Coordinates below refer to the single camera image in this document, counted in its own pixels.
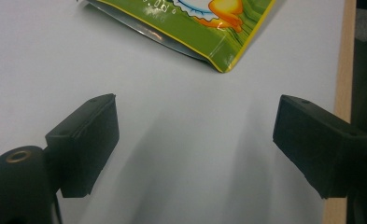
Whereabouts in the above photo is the green snack pouch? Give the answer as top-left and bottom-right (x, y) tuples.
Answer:
(77, 0), (277, 74)

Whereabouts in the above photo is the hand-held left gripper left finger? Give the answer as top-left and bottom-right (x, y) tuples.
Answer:
(44, 92), (120, 199)

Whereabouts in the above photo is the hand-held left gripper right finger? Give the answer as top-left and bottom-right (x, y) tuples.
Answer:
(272, 94), (367, 200)

